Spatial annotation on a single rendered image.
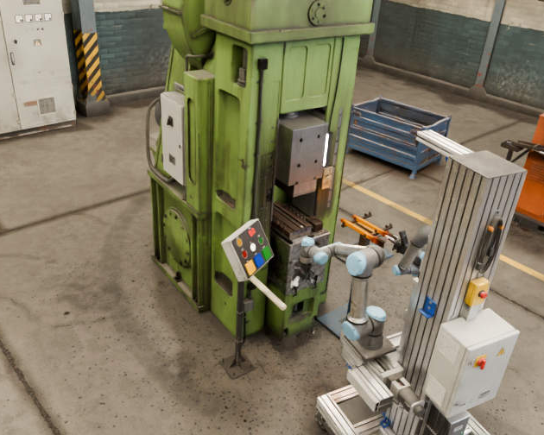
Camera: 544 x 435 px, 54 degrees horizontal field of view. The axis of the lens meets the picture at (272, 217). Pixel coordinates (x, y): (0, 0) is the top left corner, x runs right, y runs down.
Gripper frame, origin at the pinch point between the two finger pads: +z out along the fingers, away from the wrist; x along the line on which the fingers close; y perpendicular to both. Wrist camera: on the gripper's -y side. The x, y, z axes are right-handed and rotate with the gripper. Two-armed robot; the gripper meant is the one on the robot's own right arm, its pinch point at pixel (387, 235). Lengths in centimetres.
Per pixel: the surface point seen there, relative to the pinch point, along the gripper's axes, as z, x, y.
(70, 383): 93, -209, 99
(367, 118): 254, 277, 39
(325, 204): 53, -12, -4
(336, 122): 53, -12, -71
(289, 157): 44, -63, -59
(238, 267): 24, -117, -5
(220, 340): 67, -98, 99
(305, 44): 55, -47, -127
